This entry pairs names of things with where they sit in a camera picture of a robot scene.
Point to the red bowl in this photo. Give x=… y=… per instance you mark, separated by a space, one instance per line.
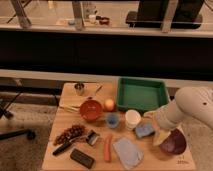
x=91 y=110

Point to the black handled knife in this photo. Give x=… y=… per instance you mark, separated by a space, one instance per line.
x=68 y=144

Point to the orange ball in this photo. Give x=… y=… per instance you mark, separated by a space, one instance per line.
x=109 y=105

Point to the black monitor on shelf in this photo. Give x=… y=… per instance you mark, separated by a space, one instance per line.
x=151 y=13

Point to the black rectangular block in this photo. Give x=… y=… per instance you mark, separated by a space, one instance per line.
x=82 y=158

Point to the purple bowl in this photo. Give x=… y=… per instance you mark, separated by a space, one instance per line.
x=175 y=143

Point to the wooden cutting board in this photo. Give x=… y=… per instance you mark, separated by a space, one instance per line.
x=100 y=92

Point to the green plastic tray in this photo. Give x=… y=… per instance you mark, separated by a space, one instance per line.
x=141 y=95

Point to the white mug on shelf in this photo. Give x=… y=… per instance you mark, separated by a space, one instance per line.
x=92 y=18

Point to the metal cup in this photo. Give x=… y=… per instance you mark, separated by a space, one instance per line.
x=79 y=88

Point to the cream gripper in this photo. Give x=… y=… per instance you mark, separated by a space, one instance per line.
x=160 y=123

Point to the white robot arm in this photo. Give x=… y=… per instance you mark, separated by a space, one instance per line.
x=196 y=102

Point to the blue sponge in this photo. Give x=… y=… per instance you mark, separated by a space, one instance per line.
x=143 y=130

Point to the dark bowl on shelf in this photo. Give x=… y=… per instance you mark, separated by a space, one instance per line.
x=104 y=21

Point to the light blue cloth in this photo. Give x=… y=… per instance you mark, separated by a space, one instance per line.
x=129 y=154

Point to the white cup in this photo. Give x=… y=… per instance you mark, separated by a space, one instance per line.
x=132 y=119

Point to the bunch of dark grapes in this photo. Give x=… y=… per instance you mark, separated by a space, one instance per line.
x=69 y=133

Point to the orange carrot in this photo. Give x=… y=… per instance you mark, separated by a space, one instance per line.
x=107 y=148

